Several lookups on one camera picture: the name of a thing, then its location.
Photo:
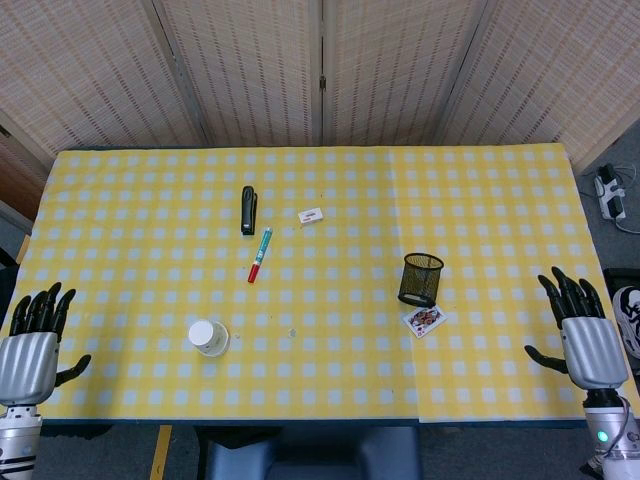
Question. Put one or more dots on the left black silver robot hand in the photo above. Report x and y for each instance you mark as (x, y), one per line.
(27, 367)

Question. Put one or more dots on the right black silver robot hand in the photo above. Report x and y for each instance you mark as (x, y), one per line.
(595, 352)

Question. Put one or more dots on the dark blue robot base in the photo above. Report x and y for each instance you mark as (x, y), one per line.
(310, 455)

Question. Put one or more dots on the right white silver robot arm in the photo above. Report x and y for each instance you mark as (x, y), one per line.
(612, 440)

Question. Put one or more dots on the white black sneaker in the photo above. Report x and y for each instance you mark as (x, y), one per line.
(629, 320)

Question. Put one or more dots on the black chair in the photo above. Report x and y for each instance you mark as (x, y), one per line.
(7, 290)

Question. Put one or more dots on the white power strip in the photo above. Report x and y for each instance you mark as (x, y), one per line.
(610, 197)

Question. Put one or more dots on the yellow floor tape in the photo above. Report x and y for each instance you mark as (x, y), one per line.
(161, 452)

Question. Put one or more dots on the yellow checked tablecloth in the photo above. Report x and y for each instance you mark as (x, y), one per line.
(150, 250)
(500, 225)

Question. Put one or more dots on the playing card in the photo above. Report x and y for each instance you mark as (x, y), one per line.
(425, 319)

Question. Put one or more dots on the black mesh pen holder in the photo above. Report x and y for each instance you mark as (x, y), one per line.
(420, 282)

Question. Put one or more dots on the brown wooden cabinet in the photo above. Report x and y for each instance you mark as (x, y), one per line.
(17, 175)

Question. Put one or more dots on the red green marker pen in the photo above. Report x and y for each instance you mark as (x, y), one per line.
(260, 255)

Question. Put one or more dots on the black stapler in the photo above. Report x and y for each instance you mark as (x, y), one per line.
(247, 210)

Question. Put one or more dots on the woven folding screen panel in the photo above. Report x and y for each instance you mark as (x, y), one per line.
(85, 70)
(245, 65)
(400, 65)
(560, 70)

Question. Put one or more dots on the small white staple box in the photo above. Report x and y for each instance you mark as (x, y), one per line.
(310, 216)

